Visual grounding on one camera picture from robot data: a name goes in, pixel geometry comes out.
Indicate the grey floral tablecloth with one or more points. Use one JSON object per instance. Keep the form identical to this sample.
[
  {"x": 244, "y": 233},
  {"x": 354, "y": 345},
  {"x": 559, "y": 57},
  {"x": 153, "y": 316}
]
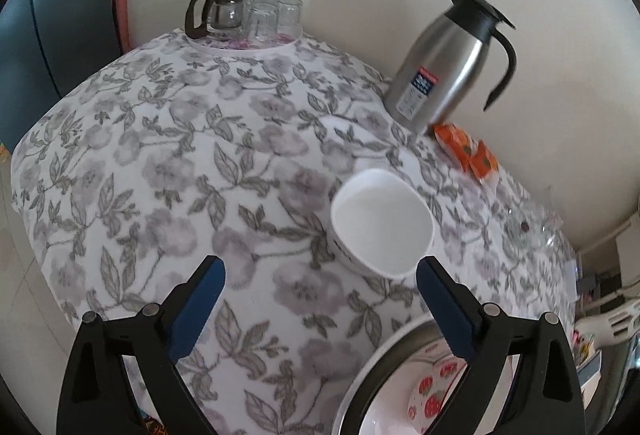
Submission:
[{"x": 175, "y": 165}]

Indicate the blue refrigerator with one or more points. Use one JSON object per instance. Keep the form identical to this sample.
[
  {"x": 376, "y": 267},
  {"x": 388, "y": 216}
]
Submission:
[{"x": 65, "y": 40}]

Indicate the orange snack packet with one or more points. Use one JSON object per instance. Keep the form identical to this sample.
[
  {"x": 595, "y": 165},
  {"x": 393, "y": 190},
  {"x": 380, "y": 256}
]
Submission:
[
  {"x": 452, "y": 142},
  {"x": 484, "y": 161}
]

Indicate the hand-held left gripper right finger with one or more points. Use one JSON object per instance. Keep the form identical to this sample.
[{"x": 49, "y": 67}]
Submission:
[{"x": 447, "y": 310}]

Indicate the small white bowl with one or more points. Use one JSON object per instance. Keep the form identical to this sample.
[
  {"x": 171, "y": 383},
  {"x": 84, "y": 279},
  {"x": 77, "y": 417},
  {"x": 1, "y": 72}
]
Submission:
[{"x": 380, "y": 220}]

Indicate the stainless steel thermos jug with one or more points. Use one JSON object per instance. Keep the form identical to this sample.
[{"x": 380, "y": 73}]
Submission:
[{"x": 435, "y": 60}]

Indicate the strawberry-print bowl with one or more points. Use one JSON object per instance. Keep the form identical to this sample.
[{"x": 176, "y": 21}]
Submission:
[{"x": 435, "y": 395}]

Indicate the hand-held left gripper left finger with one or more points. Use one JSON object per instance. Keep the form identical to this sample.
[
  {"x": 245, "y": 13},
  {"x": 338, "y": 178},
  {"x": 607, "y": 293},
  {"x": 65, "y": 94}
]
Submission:
[{"x": 197, "y": 310}]

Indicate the clear glass mug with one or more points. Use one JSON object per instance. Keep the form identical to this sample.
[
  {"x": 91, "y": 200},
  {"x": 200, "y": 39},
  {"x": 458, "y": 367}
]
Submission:
[{"x": 525, "y": 227}]

